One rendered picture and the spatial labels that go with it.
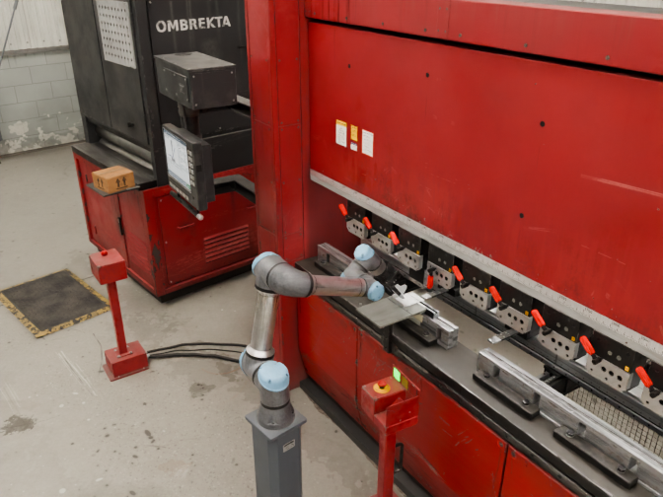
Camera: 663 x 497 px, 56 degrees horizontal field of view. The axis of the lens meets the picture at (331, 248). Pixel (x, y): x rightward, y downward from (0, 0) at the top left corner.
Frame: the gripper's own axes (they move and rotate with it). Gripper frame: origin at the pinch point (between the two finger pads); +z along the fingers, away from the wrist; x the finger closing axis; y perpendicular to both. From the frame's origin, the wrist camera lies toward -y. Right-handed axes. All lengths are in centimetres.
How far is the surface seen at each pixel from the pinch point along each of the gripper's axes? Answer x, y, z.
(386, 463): -29, -61, 31
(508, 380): -60, -2, 14
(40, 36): 707, 21, -32
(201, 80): 99, 21, -93
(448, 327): -24.0, 2.2, 12.0
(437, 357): -28.1, -10.9, 13.4
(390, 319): -7.9, -10.9, -3.0
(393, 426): -36, -45, 8
